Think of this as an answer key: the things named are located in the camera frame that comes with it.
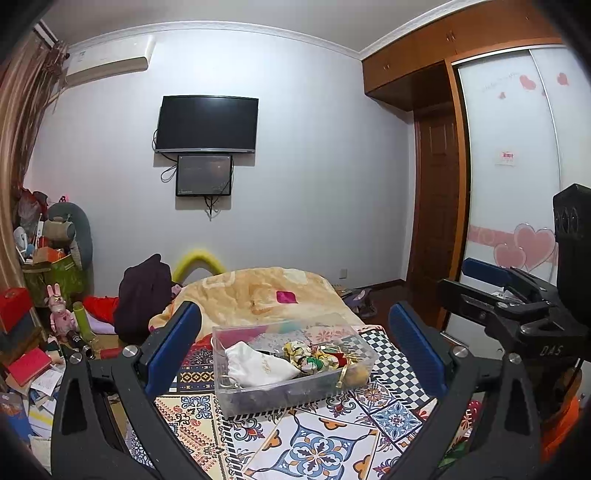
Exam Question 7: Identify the pink rabbit figure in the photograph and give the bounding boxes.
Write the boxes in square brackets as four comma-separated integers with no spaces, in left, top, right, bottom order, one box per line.
[45,284,79,343]

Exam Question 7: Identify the yellow fleece blanket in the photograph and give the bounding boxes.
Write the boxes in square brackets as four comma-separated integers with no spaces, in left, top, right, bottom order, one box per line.
[148,267,365,344]

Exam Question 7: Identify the wooden overhead cabinet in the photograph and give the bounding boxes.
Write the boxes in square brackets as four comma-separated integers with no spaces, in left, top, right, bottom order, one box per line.
[361,0,568,112]

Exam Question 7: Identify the grey plush toy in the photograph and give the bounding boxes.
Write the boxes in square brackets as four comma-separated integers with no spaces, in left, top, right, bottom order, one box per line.
[46,202,93,271]

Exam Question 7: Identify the striped brown curtain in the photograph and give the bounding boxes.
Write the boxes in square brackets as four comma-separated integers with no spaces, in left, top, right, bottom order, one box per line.
[0,32,70,296]

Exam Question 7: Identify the white heart-print wardrobe door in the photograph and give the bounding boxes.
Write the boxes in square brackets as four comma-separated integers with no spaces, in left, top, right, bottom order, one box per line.
[443,44,591,333]

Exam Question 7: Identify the colourful patterned scarf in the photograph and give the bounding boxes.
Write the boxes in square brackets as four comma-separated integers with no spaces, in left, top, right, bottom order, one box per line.
[281,340,324,376]

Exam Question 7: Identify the red box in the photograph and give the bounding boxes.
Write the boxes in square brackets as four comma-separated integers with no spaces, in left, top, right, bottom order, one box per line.
[0,287,35,333]

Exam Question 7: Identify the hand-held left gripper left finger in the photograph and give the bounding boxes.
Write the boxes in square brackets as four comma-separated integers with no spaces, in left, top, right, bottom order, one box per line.
[50,301,218,480]

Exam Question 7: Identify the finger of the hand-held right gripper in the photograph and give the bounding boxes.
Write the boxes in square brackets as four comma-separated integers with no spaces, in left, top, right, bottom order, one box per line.
[438,278,555,340]
[463,258,552,303]

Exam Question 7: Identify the brown wooden door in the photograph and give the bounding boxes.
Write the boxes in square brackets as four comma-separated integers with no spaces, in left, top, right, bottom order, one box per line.
[406,104,467,333]

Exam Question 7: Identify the black chain handbag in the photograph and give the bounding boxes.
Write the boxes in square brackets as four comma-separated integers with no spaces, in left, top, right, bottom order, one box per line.
[231,376,345,409]

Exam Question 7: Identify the red cloth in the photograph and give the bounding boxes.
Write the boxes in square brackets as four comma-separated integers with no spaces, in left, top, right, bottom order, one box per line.
[83,295,122,324]

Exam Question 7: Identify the yellow foam arch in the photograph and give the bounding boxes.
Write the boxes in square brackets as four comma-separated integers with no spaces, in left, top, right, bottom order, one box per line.
[172,249,227,282]

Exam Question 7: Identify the clear plastic storage box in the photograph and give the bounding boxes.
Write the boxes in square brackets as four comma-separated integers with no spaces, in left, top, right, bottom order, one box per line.
[211,311,380,416]

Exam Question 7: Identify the green bottle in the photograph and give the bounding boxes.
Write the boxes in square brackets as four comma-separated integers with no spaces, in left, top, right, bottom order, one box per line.
[72,301,98,344]

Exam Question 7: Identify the small black wall monitor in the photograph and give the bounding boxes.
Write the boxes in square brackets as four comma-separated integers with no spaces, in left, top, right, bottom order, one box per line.
[175,154,232,198]

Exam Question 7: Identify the pile of papers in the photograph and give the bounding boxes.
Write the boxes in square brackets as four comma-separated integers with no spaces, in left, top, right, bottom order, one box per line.
[0,364,63,462]

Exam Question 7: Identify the dark shoes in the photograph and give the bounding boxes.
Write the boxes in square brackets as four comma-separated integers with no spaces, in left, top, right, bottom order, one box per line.
[332,285,375,319]

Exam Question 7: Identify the patterned bed mat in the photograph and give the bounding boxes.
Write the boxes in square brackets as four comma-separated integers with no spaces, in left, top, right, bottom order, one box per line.
[106,323,485,480]

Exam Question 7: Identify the black wall television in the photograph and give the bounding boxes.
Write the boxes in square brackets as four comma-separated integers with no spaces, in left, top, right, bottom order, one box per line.
[154,95,259,154]

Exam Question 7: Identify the green cardboard box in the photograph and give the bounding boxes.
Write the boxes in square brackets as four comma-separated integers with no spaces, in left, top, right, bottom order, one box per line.
[22,254,86,305]

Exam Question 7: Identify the dark grey box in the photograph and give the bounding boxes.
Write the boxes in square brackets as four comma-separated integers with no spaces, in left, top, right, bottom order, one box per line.
[0,316,40,365]

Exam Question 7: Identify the dark purple backpack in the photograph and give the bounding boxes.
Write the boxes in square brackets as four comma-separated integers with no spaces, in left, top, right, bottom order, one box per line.
[113,254,174,333]

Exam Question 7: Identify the black flashlight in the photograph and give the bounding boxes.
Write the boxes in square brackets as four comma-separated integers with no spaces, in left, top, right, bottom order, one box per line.
[65,330,95,361]

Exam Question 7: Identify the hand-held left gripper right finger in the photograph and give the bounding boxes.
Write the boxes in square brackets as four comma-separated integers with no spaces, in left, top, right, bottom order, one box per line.
[383,302,555,480]

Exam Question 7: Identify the white air conditioner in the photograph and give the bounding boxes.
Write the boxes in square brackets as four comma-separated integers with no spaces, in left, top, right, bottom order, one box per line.
[65,37,155,86]

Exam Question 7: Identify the white cloth pouch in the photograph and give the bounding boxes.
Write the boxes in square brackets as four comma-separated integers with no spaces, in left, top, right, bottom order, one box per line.
[225,342,301,387]

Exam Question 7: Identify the yellow sponge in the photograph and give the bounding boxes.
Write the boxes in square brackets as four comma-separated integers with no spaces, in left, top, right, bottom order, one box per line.
[342,364,371,387]

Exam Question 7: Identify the red plastic bag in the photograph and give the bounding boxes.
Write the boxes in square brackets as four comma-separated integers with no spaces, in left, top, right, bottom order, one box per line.
[17,187,49,232]

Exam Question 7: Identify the red book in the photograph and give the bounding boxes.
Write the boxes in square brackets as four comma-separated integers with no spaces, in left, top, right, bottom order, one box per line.
[4,348,52,386]

